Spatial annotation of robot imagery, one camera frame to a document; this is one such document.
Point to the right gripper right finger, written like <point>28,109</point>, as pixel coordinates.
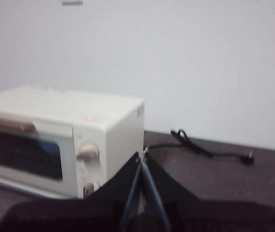
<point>212,215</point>

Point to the white wall socket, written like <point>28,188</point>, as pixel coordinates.
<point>72,2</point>

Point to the white Toshiba toaster oven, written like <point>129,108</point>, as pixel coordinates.
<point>118,135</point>

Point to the beige timer knob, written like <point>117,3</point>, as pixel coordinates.
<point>90,187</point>

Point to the beige temperature knob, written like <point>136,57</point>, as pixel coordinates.
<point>87,152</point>

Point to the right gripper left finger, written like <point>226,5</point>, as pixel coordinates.
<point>79,215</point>

